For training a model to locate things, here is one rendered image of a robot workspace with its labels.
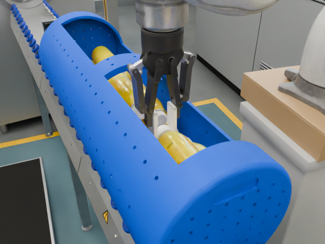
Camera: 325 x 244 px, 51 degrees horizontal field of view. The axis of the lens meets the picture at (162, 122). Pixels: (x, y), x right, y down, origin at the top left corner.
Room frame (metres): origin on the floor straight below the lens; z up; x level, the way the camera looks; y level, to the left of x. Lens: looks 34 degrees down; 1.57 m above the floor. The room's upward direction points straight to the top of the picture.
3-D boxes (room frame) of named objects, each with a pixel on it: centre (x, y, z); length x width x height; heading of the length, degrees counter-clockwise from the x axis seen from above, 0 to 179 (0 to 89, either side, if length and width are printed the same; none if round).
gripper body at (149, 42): (0.58, 0.00, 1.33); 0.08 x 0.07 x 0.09; 118
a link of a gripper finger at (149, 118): (0.56, 0.04, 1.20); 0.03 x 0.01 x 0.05; 118
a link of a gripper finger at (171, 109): (0.59, -0.02, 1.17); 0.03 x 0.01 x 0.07; 28
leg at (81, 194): (1.24, 0.42, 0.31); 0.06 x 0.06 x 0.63; 28
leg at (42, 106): (2.11, 0.88, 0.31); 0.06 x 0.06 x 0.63; 28
